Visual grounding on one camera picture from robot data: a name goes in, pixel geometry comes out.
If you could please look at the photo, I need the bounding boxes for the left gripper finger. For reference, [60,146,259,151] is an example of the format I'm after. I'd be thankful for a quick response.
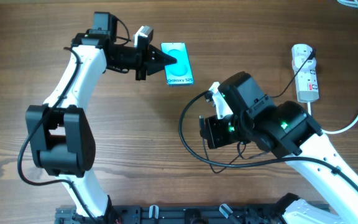
[146,62,167,76]
[149,45,177,65]

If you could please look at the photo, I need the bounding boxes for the black USB charging cable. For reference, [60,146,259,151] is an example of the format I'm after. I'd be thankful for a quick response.
[198,48,317,174]

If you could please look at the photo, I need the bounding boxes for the smartphone with teal screen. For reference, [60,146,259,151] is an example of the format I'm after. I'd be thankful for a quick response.
[161,42,194,86]

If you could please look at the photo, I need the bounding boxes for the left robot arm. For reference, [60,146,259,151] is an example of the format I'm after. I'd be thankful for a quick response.
[22,12,175,223]

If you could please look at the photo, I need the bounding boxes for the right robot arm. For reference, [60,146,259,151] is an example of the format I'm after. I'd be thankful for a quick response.
[200,72,358,223]

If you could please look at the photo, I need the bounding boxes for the white power strip socket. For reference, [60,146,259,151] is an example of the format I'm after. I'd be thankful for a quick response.
[291,44,319,103]

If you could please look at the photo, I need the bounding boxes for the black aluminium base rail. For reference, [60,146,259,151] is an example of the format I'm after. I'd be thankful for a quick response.
[55,204,284,224]

